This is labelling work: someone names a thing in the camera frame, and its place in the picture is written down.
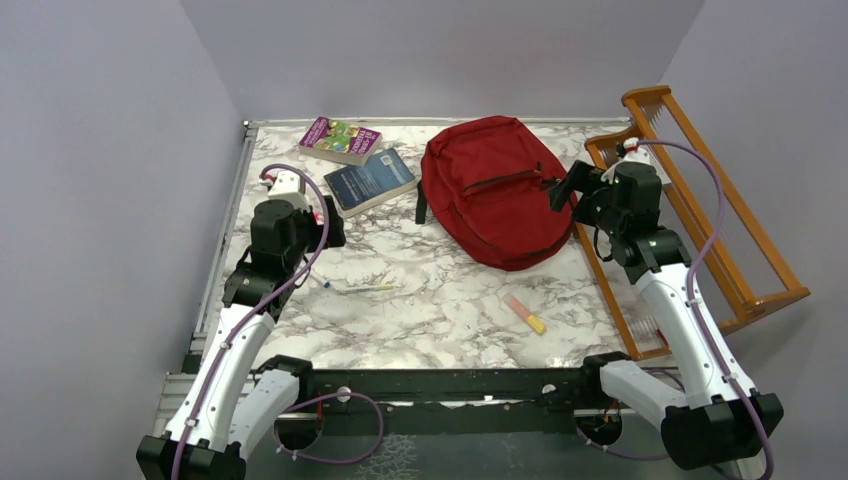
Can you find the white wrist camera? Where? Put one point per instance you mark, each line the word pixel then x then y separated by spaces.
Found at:
pixel 632 152
pixel 286 185

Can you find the red backpack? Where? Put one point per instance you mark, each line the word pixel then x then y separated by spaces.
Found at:
pixel 486 183

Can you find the blue capped pen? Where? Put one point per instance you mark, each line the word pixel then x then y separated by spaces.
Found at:
pixel 319 280

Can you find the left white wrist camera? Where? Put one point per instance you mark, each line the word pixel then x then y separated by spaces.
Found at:
pixel 286 185

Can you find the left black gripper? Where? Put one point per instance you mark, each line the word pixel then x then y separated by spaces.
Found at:
pixel 335 235

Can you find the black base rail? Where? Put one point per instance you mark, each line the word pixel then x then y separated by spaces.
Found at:
pixel 440 401

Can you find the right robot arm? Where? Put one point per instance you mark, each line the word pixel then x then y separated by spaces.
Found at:
pixel 719 415

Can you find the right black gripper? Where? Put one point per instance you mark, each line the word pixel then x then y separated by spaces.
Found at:
pixel 583 177

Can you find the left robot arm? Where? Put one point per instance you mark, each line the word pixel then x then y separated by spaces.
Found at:
pixel 217 425

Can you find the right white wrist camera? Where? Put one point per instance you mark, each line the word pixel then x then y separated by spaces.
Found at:
pixel 632 152

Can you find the purple green paperback book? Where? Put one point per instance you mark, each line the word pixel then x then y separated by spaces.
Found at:
pixel 338 141

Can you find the dark blue book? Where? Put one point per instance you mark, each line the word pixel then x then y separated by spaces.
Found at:
pixel 384 176

